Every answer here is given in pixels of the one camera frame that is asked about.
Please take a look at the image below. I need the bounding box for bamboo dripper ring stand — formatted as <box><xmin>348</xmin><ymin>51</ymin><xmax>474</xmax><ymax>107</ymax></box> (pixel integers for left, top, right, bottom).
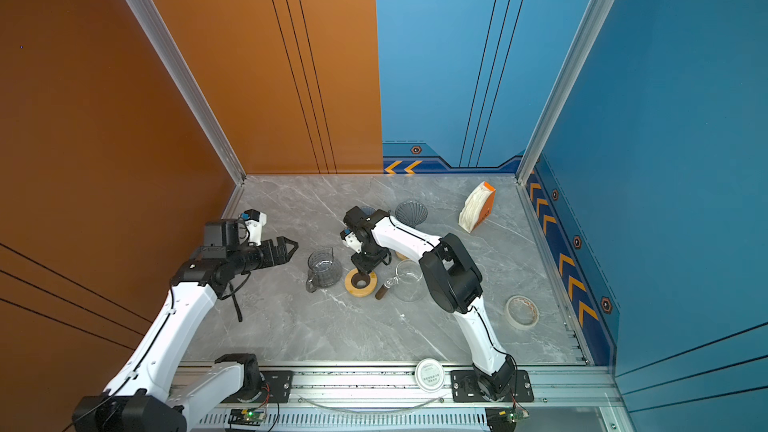
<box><xmin>344</xmin><ymin>269</ymin><xmax>378</xmax><ymax>298</ymax></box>

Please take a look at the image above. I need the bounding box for ribbed glass coffee server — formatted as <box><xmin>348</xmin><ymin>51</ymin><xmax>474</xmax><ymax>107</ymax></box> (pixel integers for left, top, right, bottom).
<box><xmin>305</xmin><ymin>248</ymin><xmax>342</xmax><ymax>293</ymax></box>

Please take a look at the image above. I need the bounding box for orange coffee filter pack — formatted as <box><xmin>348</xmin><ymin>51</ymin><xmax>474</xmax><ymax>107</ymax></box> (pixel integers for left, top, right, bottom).
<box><xmin>458</xmin><ymin>181</ymin><xmax>496</xmax><ymax>233</ymax></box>

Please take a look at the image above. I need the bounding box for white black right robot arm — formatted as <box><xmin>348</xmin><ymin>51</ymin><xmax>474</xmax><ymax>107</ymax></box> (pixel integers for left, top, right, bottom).
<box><xmin>340</xmin><ymin>206</ymin><xmax>518</xmax><ymax>401</ymax></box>

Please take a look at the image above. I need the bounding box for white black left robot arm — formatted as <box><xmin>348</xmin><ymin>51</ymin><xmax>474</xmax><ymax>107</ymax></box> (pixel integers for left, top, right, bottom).
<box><xmin>69</xmin><ymin>236</ymin><xmax>298</xmax><ymax>431</ymax></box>

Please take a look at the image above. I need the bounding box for grey ribbed glass dripper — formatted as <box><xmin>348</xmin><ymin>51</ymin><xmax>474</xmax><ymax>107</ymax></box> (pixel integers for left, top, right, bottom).
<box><xmin>394</xmin><ymin>199</ymin><xmax>428</xmax><ymax>228</ymax></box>

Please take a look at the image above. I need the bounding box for white round lid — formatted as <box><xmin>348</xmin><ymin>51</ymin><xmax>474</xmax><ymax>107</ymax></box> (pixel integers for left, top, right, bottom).
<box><xmin>414</xmin><ymin>358</ymin><xmax>445</xmax><ymax>393</ymax></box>

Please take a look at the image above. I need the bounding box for roll of clear tape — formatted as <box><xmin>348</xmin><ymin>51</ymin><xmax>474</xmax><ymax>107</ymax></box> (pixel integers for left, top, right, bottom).
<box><xmin>504</xmin><ymin>295</ymin><xmax>540</xmax><ymax>330</ymax></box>

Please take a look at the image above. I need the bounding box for green circuit board left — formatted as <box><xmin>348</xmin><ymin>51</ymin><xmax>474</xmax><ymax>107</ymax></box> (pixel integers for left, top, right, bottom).
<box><xmin>227</xmin><ymin>408</ymin><xmax>268</xmax><ymax>427</ymax></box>

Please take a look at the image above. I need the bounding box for circuit board right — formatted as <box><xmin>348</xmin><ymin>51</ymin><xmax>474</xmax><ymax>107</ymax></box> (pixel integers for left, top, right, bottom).
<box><xmin>485</xmin><ymin>407</ymin><xmax>530</xmax><ymax>432</ymax></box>

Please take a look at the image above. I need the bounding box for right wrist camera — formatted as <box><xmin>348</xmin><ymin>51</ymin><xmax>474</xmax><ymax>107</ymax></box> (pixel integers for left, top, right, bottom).
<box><xmin>340</xmin><ymin>229</ymin><xmax>362</xmax><ymax>253</ymax></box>

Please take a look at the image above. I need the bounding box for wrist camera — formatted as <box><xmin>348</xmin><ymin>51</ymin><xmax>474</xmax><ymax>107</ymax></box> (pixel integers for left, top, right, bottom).
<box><xmin>238</xmin><ymin>209</ymin><xmax>267</xmax><ymax>246</ymax></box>
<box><xmin>340</xmin><ymin>229</ymin><xmax>362</xmax><ymax>253</ymax></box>

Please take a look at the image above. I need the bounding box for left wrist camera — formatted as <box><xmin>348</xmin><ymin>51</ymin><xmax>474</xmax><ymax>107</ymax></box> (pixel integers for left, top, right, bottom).
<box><xmin>238</xmin><ymin>209</ymin><xmax>267</xmax><ymax>246</ymax></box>

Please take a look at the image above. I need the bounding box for clear glass pitcher wooden handle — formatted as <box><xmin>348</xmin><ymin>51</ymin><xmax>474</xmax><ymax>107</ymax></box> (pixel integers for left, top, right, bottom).
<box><xmin>375</xmin><ymin>259</ymin><xmax>427</xmax><ymax>303</ymax></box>

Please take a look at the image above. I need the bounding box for aluminium left corner post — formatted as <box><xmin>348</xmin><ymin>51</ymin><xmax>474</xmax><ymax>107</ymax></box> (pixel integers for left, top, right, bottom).
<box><xmin>125</xmin><ymin>0</ymin><xmax>246</xmax><ymax>185</ymax></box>

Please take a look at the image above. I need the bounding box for aluminium corner post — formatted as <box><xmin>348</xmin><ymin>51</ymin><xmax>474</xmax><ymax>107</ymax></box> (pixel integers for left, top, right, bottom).
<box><xmin>516</xmin><ymin>0</ymin><xmax>615</xmax><ymax>186</ymax></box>
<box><xmin>125</xmin><ymin>0</ymin><xmax>246</xmax><ymax>185</ymax></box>

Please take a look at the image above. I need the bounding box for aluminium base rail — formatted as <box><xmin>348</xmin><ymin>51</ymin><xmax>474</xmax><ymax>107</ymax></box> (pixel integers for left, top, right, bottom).
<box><xmin>194</xmin><ymin>362</ymin><xmax>634</xmax><ymax>431</ymax></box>

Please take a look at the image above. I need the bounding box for aluminium right corner post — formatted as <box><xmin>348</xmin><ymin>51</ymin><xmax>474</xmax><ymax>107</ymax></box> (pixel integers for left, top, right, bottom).
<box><xmin>516</xmin><ymin>0</ymin><xmax>615</xmax><ymax>186</ymax></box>

